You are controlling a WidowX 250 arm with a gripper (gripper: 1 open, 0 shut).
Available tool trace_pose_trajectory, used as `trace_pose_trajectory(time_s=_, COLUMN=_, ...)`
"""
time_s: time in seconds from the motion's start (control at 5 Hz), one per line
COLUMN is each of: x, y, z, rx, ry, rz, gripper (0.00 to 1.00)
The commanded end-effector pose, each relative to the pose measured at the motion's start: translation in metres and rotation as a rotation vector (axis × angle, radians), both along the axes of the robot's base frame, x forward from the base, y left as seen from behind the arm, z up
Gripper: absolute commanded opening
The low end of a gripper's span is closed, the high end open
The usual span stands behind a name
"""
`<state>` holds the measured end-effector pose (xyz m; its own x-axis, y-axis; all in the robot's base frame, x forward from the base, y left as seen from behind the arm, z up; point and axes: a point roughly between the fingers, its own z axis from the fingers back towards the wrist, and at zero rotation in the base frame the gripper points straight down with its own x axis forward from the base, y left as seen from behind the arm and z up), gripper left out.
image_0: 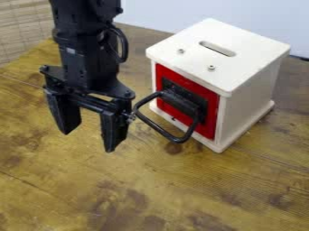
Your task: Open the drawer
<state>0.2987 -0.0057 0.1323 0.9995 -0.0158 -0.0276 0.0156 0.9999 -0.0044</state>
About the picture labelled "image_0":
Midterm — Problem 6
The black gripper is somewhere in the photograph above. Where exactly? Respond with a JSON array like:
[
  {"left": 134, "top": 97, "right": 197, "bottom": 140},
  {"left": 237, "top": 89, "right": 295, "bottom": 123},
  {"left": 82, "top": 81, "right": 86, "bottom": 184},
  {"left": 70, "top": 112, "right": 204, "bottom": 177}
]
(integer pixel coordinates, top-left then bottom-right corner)
[{"left": 40, "top": 65, "right": 135, "bottom": 152}]

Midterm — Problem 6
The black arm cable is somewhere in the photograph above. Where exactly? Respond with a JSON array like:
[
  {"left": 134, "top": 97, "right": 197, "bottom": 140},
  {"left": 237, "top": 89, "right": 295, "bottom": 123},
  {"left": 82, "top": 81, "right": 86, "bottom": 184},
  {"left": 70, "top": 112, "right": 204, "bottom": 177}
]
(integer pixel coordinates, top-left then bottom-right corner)
[{"left": 101, "top": 26, "right": 130, "bottom": 65}]

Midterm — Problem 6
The black drawer handle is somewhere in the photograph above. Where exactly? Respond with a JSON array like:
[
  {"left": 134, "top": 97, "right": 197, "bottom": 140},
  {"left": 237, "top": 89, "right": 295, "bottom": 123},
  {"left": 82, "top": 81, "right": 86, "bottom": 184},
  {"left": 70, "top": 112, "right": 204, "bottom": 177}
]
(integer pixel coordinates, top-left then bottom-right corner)
[{"left": 133, "top": 88, "right": 208, "bottom": 143}]

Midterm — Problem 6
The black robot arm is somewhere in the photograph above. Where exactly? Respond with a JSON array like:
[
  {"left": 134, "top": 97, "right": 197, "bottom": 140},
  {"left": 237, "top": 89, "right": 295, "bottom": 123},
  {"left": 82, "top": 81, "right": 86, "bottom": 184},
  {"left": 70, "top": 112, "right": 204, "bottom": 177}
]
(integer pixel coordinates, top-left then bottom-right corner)
[{"left": 40, "top": 0, "right": 135, "bottom": 152}]

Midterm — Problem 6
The white wooden box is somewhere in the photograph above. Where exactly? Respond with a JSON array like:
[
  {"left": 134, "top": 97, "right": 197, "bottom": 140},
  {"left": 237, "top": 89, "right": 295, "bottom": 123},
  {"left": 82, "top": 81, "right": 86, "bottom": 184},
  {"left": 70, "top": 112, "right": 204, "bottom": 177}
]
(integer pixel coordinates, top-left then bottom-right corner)
[{"left": 146, "top": 18, "right": 291, "bottom": 152}]

